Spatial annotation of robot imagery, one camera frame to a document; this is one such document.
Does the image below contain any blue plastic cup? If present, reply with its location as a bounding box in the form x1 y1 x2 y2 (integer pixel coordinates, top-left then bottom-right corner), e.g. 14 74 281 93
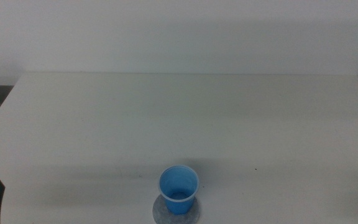
158 165 200 215

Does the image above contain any round grey cup mat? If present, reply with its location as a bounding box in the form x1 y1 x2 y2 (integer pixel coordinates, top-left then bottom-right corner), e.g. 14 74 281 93
152 194 201 224

